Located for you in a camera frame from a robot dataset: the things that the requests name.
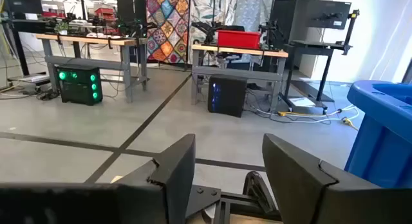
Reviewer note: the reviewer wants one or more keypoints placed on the black monitor stand cart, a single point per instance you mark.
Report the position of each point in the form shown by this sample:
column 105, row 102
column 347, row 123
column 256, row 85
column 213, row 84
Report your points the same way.
column 322, row 48

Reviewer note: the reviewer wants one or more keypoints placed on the white leaf-patterned cloth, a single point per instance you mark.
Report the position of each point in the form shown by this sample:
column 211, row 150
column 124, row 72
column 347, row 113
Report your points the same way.
column 206, row 10

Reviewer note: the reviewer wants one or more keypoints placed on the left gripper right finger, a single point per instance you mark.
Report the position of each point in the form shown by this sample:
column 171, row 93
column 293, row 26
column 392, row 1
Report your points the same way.
column 305, row 192

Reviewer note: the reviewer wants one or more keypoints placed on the flat white box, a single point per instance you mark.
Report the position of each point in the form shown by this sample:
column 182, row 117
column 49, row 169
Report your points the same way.
column 33, row 78

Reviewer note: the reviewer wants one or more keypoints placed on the wooden workbench grey legs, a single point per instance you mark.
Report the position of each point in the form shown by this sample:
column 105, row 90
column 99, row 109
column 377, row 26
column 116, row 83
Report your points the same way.
column 96, row 41
column 238, row 51

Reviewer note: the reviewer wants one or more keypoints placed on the large blue plastic bin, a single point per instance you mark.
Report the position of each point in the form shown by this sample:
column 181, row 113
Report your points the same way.
column 383, row 143

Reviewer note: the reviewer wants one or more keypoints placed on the black monitor on stand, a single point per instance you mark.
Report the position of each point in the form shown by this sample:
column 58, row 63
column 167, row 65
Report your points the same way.
column 328, row 13

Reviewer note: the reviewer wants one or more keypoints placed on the colourful patchwork quilt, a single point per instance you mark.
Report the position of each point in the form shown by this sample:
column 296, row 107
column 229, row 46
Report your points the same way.
column 165, row 27

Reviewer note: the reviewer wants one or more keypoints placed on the grey-blue patterned cloth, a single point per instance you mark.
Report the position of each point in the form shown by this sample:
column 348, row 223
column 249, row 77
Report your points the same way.
column 249, row 13

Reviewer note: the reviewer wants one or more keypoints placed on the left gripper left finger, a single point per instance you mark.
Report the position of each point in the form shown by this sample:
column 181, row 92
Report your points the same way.
column 174, row 172

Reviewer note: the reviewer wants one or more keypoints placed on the black tabletop robot arm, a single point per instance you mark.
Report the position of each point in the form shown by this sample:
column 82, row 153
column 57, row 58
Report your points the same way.
column 272, row 34
column 135, row 27
column 206, row 29

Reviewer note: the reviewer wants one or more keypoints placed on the red plastic tub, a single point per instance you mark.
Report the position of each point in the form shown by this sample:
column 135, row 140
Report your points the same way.
column 238, row 39

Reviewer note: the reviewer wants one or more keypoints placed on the red storage crate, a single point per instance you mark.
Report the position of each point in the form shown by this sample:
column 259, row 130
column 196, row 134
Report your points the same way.
column 104, row 13

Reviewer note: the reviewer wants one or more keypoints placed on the black computer tower blue lights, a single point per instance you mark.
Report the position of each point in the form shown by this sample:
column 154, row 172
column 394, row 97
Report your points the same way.
column 228, row 95

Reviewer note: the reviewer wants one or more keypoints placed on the black computer tower green lights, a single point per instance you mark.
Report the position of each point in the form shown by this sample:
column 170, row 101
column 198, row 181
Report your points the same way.
column 78, row 87

